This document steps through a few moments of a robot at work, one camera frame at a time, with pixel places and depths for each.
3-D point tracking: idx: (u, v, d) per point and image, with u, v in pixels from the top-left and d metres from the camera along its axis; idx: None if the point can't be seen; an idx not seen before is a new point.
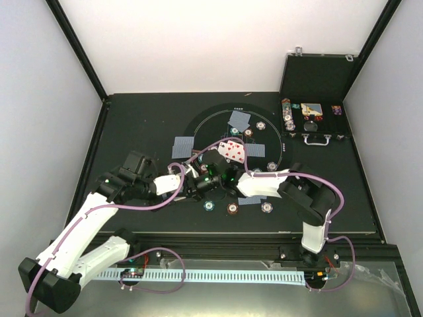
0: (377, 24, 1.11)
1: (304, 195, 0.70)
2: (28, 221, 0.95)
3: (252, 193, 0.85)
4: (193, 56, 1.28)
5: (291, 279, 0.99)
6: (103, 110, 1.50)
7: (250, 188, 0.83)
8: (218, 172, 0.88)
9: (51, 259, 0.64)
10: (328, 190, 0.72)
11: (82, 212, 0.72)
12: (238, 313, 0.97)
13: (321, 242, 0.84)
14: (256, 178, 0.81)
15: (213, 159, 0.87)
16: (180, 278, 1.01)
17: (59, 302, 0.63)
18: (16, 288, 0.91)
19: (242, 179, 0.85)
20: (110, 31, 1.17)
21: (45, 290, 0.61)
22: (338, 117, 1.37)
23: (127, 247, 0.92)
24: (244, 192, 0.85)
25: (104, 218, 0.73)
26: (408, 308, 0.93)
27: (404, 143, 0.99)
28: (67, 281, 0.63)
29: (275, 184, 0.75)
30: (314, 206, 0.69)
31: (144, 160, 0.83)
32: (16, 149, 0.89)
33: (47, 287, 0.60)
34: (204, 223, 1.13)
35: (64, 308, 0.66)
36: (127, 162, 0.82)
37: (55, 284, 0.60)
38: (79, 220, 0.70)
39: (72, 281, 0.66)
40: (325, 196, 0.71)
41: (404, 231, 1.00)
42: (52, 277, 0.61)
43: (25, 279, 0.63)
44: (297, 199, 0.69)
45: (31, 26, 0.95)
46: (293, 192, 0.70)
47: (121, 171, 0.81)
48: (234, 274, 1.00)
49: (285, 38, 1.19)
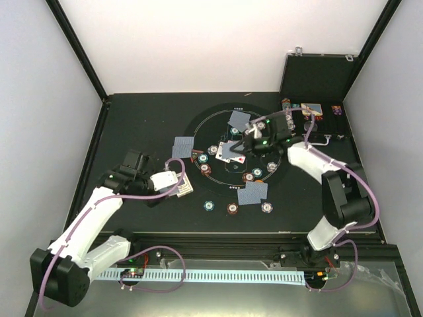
0: (377, 24, 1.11)
1: (341, 193, 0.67)
2: (28, 222, 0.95)
3: (295, 162, 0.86)
4: (193, 55, 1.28)
5: (291, 279, 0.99)
6: (103, 110, 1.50)
7: (299, 159, 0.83)
8: (275, 128, 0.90)
9: (64, 247, 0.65)
10: (369, 204, 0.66)
11: (91, 203, 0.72)
12: (238, 313, 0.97)
13: (325, 243, 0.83)
14: (309, 154, 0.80)
15: (274, 115, 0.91)
16: (180, 278, 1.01)
17: (73, 293, 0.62)
18: (16, 290, 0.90)
19: (296, 145, 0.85)
20: (110, 30, 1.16)
21: (60, 279, 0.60)
22: (338, 117, 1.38)
23: (127, 245, 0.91)
24: (290, 158, 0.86)
25: (111, 209, 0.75)
26: (408, 308, 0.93)
27: (405, 143, 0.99)
28: (78, 269, 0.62)
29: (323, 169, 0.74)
30: (344, 207, 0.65)
31: (143, 155, 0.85)
32: (15, 150, 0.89)
33: (62, 275, 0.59)
34: (204, 223, 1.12)
35: (76, 303, 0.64)
36: (126, 160, 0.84)
37: (70, 271, 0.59)
38: (88, 210, 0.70)
39: (83, 272, 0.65)
40: (360, 206, 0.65)
41: (404, 232, 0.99)
42: (65, 265, 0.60)
43: (36, 272, 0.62)
44: (332, 191, 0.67)
45: (31, 26, 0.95)
46: (334, 184, 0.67)
47: (121, 169, 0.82)
48: (234, 274, 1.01)
49: (285, 39, 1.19)
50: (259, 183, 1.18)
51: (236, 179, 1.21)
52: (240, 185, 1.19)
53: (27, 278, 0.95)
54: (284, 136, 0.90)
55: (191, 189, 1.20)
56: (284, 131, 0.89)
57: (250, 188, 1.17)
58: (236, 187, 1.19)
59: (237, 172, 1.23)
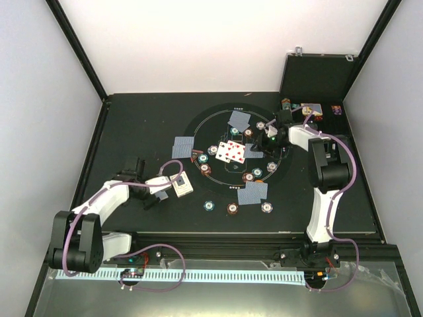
0: (377, 24, 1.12)
1: (324, 157, 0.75)
2: (28, 222, 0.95)
3: (294, 140, 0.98)
4: (193, 55, 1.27)
5: (291, 279, 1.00)
6: (103, 110, 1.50)
7: (295, 135, 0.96)
8: (279, 118, 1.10)
9: (87, 208, 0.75)
10: (347, 172, 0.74)
11: (106, 184, 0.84)
12: (238, 313, 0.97)
13: (318, 226, 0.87)
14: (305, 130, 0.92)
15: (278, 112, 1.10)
16: (178, 278, 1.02)
17: (92, 253, 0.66)
18: (17, 290, 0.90)
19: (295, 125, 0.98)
20: (110, 31, 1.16)
21: (84, 234, 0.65)
22: (338, 117, 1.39)
23: (129, 238, 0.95)
24: (290, 135, 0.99)
25: (119, 193, 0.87)
26: (408, 308, 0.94)
27: (405, 143, 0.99)
28: (98, 228, 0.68)
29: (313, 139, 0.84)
30: (324, 170, 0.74)
31: (139, 158, 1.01)
32: (15, 150, 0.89)
33: (86, 228, 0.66)
34: (204, 223, 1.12)
35: (92, 269, 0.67)
36: (126, 166, 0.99)
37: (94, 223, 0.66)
38: (104, 189, 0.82)
39: (101, 238, 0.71)
40: (337, 170, 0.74)
41: (403, 232, 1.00)
42: (90, 219, 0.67)
43: (57, 236, 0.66)
44: (316, 154, 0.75)
45: (31, 26, 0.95)
46: (318, 148, 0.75)
47: (123, 172, 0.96)
48: (234, 274, 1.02)
49: (285, 39, 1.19)
50: (259, 183, 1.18)
51: (236, 179, 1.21)
52: (240, 185, 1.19)
53: (27, 278, 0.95)
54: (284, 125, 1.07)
55: (191, 189, 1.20)
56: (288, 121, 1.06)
57: (250, 188, 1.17)
58: (236, 187, 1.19)
59: (237, 172, 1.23)
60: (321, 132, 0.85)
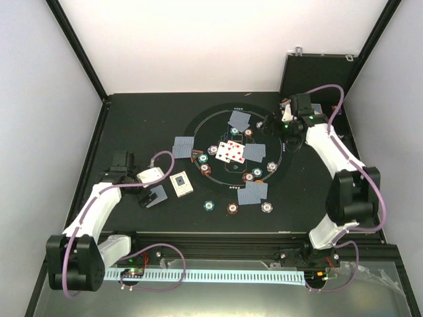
0: (377, 24, 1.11)
1: (349, 195, 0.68)
2: (29, 222, 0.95)
3: (312, 144, 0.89)
4: (193, 55, 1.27)
5: (291, 279, 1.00)
6: (103, 110, 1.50)
7: (317, 140, 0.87)
8: (297, 104, 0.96)
9: (78, 229, 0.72)
10: (370, 209, 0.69)
11: (95, 192, 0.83)
12: (238, 313, 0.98)
13: (324, 243, 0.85)
14: (330, 142, 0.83)
15: (299, 97, 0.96)
16: (178, 278, 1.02)
17: (93, 273, 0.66)
18: (18, 289, 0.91)
19: (318, 127, 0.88)
20: (110, 30, 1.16)
21: (80, 257, 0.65)
22: (338, 117, 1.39)
23: (129, 239, 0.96)
24: (309, 138, 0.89)
25: (111, 197, 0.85)
26: (408, 308, 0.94)
27: (406, 144, 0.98)
28: (95, 247, 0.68)
29: (340, 164, 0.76)
30: (347, 208, 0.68)
31: (129, 152, 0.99)
32: (15, 150, 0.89)
33: (82, 251, 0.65)
34: (204, 223, 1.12)
35: (94, 287, 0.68)
36: (115, 161, 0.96)
37: (90, 246, 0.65)
38: (94, 199, 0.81)
39: (99, 253, 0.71)
40: (361, 211, 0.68)
41: (404, 232, 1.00)
42: (84, 242, 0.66)
43: (55, 260, 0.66)
44: (342, 193, 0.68)
45: (31, 25, 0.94)
46: (344, 187, 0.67)
47: (112, 169, 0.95)
48: (234, 274, 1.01)
49: (286, 39, 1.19)
50: (259, 183, 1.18)
51: (236, 179, 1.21)
52: (240, 185, 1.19)
53: (28, 278, 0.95)
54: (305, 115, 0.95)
55: (191, 189, 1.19)
56: (306, 110, 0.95)
57: (250, 188, 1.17)
58: (236, 187, 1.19)
59: (237, 172, 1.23)
60: (351, 157, 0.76)
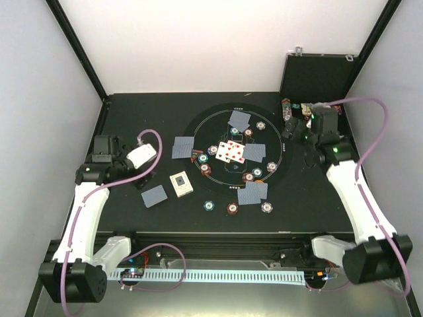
0: (377, 24, 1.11)
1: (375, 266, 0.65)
2: (29, 222, 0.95)
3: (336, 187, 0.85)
4: (193, 55, 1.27)
5: (291, 279, 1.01)
6: (103, 110, 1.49)
7: (343, 188, 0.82)
8: (323, 125, 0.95)
9: (69, 252, 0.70)
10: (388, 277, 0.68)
11: (78, 202, 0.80)
12: (238, 313, 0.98)
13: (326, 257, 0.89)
14: (357, 195, 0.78)
15: (326, 116, 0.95)
16: (179, 278, 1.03)
17: (94, 288, 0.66)
18: (19, 289, 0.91)
19: (346, 172, 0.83)
20: (110, 30, 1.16)
21: (78, 282, 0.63)
22: (338, 117, 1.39)
23: (129, 240, 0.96)
24: (334, 181, 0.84)
25: (97, 201, 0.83)
26: (408, 308, 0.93)
27: (405, 144, 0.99)
28: (92, 267, 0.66)
29: (368, 228, 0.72)
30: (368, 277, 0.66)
31: (111, 137, 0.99)
32: (15, 150, 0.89)
33: (78, 278, 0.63)
34: (204, 223, 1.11)
35: (98, 299, 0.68)
36: (97, 148, 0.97)
37: (85, 271, 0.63)
38: (79, 209, 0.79)
39: (97, 268, 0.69)
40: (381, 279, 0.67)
41: (402, 232, 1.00)
42: (78, 267, 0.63)
43: (53, 282, 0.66)
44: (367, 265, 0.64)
45: (31, 24, 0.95)
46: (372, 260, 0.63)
47: (96, 156, 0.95)
48: (234, 274, 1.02)
49: (285, 39, 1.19)
50: (259, 183, 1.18)
51: (236, 179, 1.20)
52: (240, 185, 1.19)
53: (28, 278, 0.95)
54: (330, 142, 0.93)
55: (191, 189, 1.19)
56: (330, 134, 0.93)
57: (250, 188, 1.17)
58: (236, 187, 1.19)
59: (237, 172, 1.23)
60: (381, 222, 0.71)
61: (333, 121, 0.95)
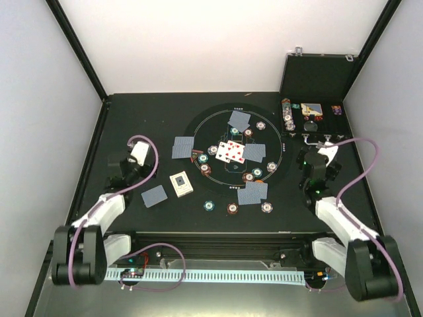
0: (377, 22, 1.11)
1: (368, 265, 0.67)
2: (30, 222, 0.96)
3: (322, 217, 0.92)
4: (193, 55, 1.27)
5: (291, 279, 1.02)
6: (103, 110, 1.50)
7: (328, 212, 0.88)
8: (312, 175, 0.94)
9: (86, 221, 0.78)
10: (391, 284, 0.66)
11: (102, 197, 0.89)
12: (238, 313, 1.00)
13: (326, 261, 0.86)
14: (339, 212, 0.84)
15: (315, 166, 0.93)
16: (179, 278, 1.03)
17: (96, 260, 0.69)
18: (20, 289, 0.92)
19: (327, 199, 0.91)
20: (110, 30, 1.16)
21: (87, 244, 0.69)
22: (338, 117, 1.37)
23: (128, 238, 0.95)
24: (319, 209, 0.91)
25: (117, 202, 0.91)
26: (408, 308, 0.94)
27: (405, 144, 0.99)
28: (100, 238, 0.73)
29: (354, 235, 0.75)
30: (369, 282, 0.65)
31: (119, 164, 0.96)
32: (16, 150, 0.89)
33: (89, 239, 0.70)
34: (204, 222, 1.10)
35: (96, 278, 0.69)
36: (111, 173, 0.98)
37: (97, 231, 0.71)
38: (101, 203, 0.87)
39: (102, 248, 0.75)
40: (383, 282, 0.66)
41: (401, 232, 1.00)
42: (91, 229, 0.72)
43: (63, 251, 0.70)
44: (361, 263, 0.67)
45: (32, 26, 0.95)
46: (362, 255, 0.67)
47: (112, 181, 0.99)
48: (234, 275, 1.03)
49: (286, 39, 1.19)
50: (259, 183, 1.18)
51: (236, 179, 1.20)
52: (240, 185, 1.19)
53: (29, 277, 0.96)
54: (316, 183, 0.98)
55: (191, 189, 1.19)
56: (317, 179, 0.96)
57: (250, 188, 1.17)
58: (236, 187, 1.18)
59: (237, 172, 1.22)
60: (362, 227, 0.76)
61: (324, 169, 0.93)
